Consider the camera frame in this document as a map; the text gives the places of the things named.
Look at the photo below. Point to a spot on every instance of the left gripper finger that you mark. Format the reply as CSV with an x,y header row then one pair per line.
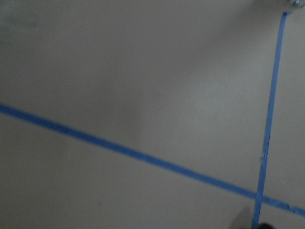
x,y
264,226

